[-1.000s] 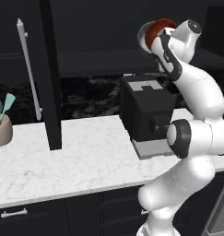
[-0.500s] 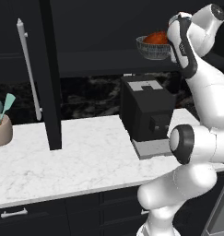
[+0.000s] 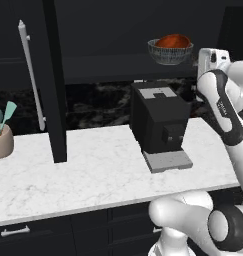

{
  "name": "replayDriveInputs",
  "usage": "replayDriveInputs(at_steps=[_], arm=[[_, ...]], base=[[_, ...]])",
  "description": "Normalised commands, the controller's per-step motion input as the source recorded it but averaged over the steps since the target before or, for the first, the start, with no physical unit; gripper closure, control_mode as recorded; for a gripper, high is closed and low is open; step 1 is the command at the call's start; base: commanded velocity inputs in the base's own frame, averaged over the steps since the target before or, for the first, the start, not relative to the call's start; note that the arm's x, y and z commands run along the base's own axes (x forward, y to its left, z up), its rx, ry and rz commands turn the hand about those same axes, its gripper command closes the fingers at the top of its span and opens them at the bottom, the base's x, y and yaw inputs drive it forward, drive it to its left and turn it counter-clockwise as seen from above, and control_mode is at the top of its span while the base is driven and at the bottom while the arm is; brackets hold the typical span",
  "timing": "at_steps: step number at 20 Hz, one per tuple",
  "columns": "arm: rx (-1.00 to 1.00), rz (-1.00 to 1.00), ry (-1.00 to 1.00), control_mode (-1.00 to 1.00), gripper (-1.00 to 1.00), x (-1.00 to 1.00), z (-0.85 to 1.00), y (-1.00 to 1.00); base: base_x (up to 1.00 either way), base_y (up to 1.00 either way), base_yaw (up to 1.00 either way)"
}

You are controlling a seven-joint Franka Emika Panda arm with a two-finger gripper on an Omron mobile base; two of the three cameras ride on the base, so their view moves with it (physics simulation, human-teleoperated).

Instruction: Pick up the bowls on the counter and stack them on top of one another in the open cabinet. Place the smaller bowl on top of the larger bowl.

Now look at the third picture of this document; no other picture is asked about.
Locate black open cabinet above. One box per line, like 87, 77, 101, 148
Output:
54, 0, 243, 86

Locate orange-red bowl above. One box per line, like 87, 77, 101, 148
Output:
154, 33, 192, 49

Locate black drawer front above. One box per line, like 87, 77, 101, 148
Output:
0, 214, 73, 256
107, 201, 164, 256

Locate black cabinet door panel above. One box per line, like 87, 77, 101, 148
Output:
71, 209, 110, 256

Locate black cabinet door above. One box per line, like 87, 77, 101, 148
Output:
41, 0, 68, 164

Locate silver cabinet door handle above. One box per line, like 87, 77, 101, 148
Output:
17, 19, 47, 132

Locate grey patterned bowl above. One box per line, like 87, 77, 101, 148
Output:
147, 38, 195, 66

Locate teal spatula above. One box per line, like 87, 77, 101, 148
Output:
0, 100, 18, 136

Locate beige utensil pot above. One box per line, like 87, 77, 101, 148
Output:
0, 124, 15, 160

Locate black coffee machine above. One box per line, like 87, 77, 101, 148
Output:
129, 80, 194, 174

